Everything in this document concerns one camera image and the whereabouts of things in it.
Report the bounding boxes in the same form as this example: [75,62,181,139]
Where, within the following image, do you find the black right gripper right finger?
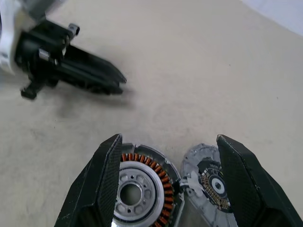
[216,134,303,227]

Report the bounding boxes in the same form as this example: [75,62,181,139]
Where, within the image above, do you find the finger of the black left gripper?
[56,62,124,95]
[63,44,127,83]

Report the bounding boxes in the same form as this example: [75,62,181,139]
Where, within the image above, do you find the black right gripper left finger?
[53,133,123,227]

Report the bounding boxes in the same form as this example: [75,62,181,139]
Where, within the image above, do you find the grey round motor lid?
[179,142,239,227]

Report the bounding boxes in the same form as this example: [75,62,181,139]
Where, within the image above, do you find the round motor housing copper windings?
[111,141,185,227]

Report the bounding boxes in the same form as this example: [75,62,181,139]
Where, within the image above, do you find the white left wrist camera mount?
[0,0,27,76]

